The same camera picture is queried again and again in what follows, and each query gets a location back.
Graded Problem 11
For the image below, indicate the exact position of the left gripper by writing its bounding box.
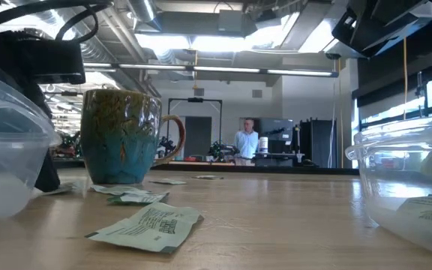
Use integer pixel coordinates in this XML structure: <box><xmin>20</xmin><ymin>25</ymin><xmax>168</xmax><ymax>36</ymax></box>
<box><xmin>16</xmin><ymin>37</ymin><xmax>86</xmax><ymax>86</ymax></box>

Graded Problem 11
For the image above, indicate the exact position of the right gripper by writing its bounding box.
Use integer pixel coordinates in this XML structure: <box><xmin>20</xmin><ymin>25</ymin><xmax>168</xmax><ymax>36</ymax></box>
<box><xmin>331</xmin><ymin>0</ymin><xmax>432</xmax><ymax>60</ymax></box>

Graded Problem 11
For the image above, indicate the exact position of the teal and brown ceramic mug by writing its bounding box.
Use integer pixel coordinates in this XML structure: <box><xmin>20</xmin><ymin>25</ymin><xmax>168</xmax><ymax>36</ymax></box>
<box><xmin>79</xmin><ymin>88</ymin><xmax>187</xmax><ymax>185</ymax></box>

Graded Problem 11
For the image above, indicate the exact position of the clear plastic bin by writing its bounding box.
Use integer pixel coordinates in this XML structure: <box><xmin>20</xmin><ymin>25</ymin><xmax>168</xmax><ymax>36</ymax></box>
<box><xmin>0</xmin><ymin>69</ymin><xmax>62</xmax><ymax>219</ymax></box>
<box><xmin>344</xmin><ymin>115</ymin><xmax>432</xmax><ymax>260</ymax></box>

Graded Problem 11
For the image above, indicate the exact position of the black panel cabinet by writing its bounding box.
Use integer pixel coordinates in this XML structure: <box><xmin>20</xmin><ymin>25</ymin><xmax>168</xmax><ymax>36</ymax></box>
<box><xmin>299</xmin><ymin>118</ymin><xmax>339</xmax><ymax>169</ymax></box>

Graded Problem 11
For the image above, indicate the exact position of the dark grey cabinet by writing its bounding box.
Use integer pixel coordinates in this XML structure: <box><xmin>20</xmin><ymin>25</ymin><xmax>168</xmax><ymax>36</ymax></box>
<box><xmin>257</xmin><ymin>117</ymin><xmax>296</xmax><ymax>167</ymax></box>

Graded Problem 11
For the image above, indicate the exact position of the grey ceiling box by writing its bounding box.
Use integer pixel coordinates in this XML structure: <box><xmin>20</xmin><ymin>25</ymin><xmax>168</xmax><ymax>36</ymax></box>
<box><xmin>217</xmin><ymin>8</ymin><xmax>245</xmax><ymax>33</ymax></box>

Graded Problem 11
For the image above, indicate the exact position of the wooden background table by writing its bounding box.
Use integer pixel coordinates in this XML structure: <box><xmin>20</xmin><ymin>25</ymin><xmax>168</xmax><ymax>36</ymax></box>
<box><xmin>151</xmin><ymin>160</ymin><xmax>257</xmax><ymax>167</ymax></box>

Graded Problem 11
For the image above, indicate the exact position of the dark grey door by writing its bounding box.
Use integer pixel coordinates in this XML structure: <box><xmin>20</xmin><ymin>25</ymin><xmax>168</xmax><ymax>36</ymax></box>
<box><xmin>184</xmin><ymin>115</ymin><xmax>213</xmax><ymax>158</ymax></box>

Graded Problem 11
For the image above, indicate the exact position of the long LED light bar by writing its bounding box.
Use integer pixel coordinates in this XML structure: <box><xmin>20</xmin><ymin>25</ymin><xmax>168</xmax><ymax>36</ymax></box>
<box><xmin>82</xmin><ymin>61</ymin><xmax>340</xmax><ymax>78</ymax></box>

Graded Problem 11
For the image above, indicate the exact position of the person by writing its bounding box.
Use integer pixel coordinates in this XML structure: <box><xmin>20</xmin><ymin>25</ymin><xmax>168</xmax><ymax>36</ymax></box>
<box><xmin>233</xmin><ymin>117</ymin><xmax>260</xmax><ymax>167</ymax></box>

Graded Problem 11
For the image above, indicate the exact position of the silver air duct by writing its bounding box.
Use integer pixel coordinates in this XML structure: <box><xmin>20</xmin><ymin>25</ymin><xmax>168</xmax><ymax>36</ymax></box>
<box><xmin>125</xmin><ymin>0</ymin><xmax>164</xmax><ymax>33</ymax></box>

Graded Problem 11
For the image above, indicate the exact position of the black background gantry frame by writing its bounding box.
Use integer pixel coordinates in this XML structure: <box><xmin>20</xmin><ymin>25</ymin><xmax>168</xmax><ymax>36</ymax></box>
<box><xmin>166</xmin><ymin>97</ymin><xmax>224</xmax><ymax>162</ymax></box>

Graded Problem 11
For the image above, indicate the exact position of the black aluminium table frame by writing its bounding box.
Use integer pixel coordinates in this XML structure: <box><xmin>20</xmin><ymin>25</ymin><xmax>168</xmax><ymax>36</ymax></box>
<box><xmin>52</xmin><ymin>159</ymin><xmax>360</xmax><ymax>176</ymax></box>

